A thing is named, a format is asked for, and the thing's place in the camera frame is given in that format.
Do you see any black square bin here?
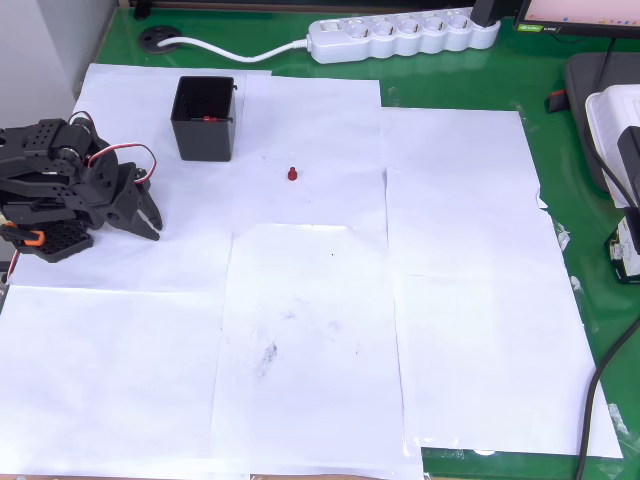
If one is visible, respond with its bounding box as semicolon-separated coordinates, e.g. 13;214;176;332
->
170;75;238;163

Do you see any white paper sheet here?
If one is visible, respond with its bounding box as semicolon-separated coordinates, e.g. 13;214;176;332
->
72;63;274;164
0;283;227;476
7;154;236;295
230;73;389;236
209;222;426;479
392;273;625;460
379;106;542;201
384;167;575;281

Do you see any orange table clamp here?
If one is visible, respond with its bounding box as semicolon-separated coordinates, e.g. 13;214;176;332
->
0;223;47;248

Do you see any white power strip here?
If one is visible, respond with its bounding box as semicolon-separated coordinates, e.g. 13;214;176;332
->
306;8;502;65

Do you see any black power plug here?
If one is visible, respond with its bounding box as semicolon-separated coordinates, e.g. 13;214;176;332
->
471;0;502;27

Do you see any red black small device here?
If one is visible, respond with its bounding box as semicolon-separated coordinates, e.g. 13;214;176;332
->
545;88;569;114

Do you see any white plastic container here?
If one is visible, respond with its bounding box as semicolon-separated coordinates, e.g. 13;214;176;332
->
584;84;640;210

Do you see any computer monitor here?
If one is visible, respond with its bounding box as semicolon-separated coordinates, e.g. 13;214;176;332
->
516;0;640;40

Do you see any black device on container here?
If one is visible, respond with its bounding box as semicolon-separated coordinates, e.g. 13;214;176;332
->
616;126;640;207

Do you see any black desk cable grommet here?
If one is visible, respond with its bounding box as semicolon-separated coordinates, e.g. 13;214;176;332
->
139;26;183;54

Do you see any white power strip cable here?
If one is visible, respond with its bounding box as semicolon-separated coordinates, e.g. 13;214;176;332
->
157;36;312;64

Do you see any thin black monitor cable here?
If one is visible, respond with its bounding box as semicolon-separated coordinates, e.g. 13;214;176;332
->
596;36;619;81

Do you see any thick black cable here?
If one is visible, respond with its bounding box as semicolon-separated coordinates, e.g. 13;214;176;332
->
574;327;640;480

